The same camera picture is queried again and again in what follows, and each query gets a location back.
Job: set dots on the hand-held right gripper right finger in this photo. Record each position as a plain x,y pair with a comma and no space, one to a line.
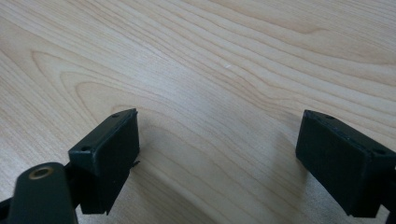
342,161

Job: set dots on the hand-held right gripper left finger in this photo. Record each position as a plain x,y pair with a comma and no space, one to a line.
106,158

